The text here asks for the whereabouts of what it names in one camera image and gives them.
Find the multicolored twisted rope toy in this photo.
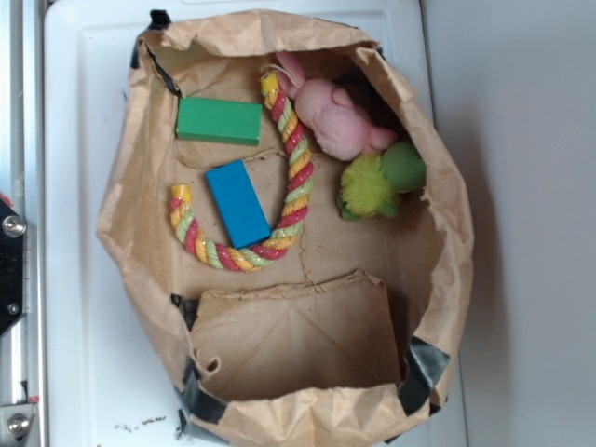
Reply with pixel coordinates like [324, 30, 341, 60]
[169, 70, 314, 272]

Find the brown paper bag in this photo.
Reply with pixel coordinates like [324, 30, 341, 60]
[97, 9, 474, 446]

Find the blue wooden block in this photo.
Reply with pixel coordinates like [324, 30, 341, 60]
[205, 160, 271, 249]

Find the green fuzzy toy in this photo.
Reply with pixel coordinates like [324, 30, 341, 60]
[336, 141, 427, 221]

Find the pink plush bunny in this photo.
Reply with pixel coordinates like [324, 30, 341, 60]
[276, 51, 398, 161]

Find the green wooden block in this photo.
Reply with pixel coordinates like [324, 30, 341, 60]
[176, 97, 262, 146]

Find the black mounting bracket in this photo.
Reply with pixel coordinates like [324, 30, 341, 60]
[0, 194, 27, 336]

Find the aluminium frame rail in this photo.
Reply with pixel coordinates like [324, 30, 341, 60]
[1, 1, 48, 446]

